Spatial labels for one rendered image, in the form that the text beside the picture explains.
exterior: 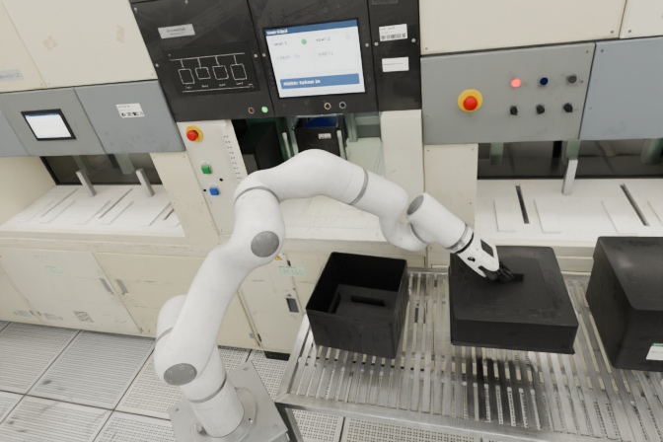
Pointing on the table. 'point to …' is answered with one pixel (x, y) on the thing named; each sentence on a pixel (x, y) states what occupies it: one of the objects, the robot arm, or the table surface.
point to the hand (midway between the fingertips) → (503, 272)
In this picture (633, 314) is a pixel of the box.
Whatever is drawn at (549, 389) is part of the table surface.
